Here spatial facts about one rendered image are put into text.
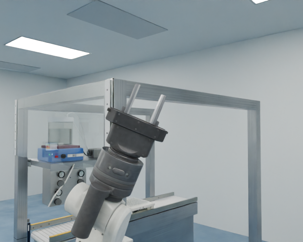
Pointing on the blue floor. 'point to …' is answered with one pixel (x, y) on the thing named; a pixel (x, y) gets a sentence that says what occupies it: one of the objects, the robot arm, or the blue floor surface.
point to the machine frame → (205, 98)
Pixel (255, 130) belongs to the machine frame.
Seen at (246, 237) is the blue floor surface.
